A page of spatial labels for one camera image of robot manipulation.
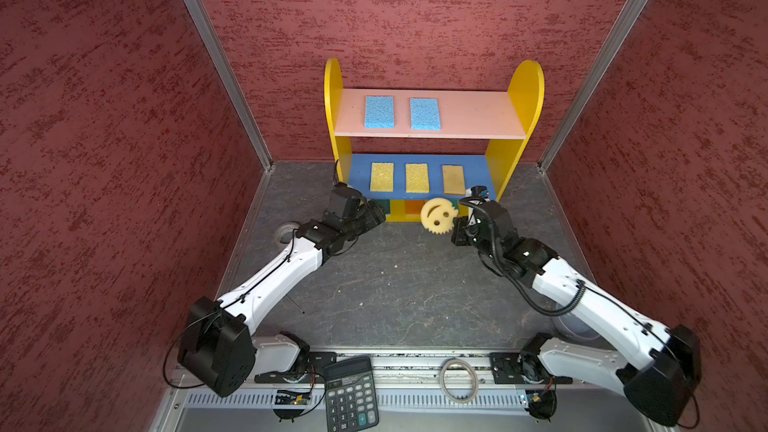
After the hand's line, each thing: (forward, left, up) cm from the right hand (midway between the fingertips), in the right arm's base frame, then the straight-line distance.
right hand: (451, 226), depth 78 cm
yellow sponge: (+23, +19, -5) cm, 30 cm away
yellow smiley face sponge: (+3, +4, +1) cm, 5 cm away
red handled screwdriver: (-12, +45, -20) cm, 51 cm away
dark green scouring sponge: (+20, +18, -15) cm, 31 cm away
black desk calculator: (-36, +27, -18) cm, 48 cm away
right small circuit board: (-37, -18, -22) cm, 46 cm away
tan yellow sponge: (+21, -4, -4) cm, 22 cm away
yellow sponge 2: (+22, +7, -4) cm, 23 cm away
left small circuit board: (-35, +44, -23) cm, 60 cm away
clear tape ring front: (-35, +5, -19) cm, 40 cm away
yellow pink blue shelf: (+20, +12, -5) cm, 24 cm away
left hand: (+4, +20, -2) cm, 21 cm away
